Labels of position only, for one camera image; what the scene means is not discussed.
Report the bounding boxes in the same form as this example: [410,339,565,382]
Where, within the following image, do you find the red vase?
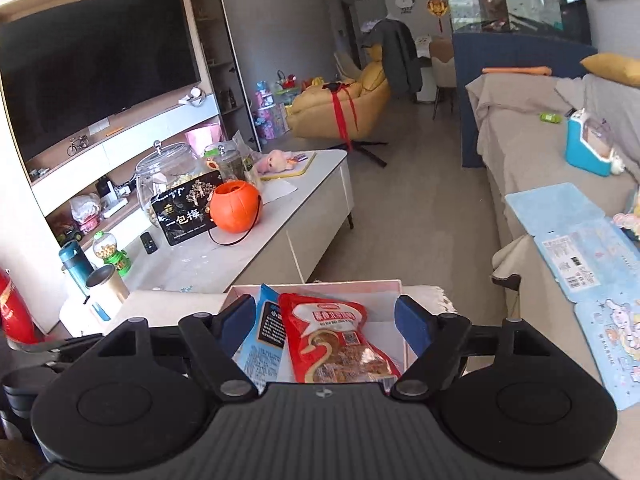
[0,267,38,346]

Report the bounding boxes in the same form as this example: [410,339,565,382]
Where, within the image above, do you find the pink bag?
[185,125,223,158]

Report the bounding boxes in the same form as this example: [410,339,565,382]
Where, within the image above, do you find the orange pumpkin bucket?
[209,181,264,246]

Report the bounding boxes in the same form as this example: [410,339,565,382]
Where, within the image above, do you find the small white shelf ornament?
[177,87,208,107]

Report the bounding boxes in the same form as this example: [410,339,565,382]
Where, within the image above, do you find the white TV wall unit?
[0,0,251,261]

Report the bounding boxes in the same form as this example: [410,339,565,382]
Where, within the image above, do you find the green toy tractor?
[52,225,83,246]

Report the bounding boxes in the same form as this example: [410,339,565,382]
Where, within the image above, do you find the grey covered sofa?
[465,72,640,391]

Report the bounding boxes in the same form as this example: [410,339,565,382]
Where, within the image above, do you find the colourful toy set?
[252,80,291,140]

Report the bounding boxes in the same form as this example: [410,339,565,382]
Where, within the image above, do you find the tan dining chair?
[429,37,457,121]

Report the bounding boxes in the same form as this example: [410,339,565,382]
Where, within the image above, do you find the black plum snack bag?
[150,170,224,247]

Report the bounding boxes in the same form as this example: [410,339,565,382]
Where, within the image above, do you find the teal thermos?
[58,240,96,298]

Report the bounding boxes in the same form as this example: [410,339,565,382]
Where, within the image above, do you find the clear plastic bag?
[70,194,103,233]

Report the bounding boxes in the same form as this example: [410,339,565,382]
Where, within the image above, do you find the teal toy box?
[565,108,626,177]

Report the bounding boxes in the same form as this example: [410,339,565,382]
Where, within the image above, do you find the blue and white long packet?
[231,284,291,393]

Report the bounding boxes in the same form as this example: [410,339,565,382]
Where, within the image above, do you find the yellow cushion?
[580,52,640,88]

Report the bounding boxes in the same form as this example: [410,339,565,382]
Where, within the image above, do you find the cream electric kettle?
[59,264,132,338]

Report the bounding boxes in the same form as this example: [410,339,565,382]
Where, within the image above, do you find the dark blue cabinet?
[452,31,598,168]

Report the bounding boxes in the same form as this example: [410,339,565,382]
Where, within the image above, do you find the colourful sticker card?
[612,195,640,241]

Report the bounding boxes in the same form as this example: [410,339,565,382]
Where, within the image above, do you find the large glass jar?
[135,141,206,231]

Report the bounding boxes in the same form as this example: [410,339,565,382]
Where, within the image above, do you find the white coffee table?
[60,149,356,336]

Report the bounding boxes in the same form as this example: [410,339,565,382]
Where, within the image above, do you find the pink plush toy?
[252,150,296,176]

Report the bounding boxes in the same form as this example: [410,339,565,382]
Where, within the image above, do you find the toy basket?
[275,72,303,98]

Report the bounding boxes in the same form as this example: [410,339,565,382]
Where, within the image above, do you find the grey coat on stand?
[361,18,423,96]

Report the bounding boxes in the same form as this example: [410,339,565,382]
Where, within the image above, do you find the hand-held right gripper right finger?
[390,295,546,403]

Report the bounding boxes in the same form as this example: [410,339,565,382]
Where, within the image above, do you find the yellow armchair with red ribbon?
[287,42,393,168]

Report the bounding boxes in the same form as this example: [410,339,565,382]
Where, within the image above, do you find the green gumball dispenser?
[92,231,132,277]

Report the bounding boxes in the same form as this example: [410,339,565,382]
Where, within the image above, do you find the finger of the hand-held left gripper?
[20,336,107,368]

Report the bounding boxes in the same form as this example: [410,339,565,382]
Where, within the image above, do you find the black television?
[0,0,202,163]

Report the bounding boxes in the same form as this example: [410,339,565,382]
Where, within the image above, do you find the red lantern wall ornament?
[426,0,449,33]

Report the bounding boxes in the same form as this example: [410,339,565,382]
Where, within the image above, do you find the blue cartoon printed sheet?
[534,217,640,411]

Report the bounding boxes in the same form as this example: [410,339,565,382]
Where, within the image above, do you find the pink gift box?
[225,280,416,392]

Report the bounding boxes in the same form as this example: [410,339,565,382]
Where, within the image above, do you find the clear snack bag green top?
[202,130,262,191]

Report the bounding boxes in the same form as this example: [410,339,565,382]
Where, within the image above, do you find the large red snack packet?
[277,292,403,386]

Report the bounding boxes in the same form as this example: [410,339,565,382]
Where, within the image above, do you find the white paper sheet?
[260,180,298,206]

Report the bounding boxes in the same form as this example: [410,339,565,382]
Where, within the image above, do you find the yellow flat board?
[260,151,318,182]

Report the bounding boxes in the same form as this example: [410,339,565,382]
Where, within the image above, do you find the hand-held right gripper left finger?
[100,294,258,403]

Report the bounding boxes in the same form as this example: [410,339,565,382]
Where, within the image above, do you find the glass aquarium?
[444,0,593,46]

